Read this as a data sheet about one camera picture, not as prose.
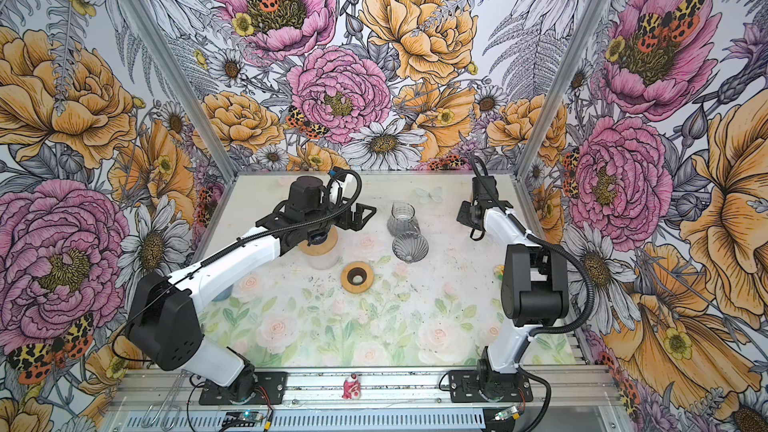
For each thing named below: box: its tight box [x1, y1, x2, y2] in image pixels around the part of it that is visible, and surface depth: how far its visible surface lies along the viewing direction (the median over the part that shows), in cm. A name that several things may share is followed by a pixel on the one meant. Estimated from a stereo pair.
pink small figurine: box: [342, 373, 361, 400], surface depth 73 cm
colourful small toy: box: [493, 264, 505, 281], surface depth 96 cm
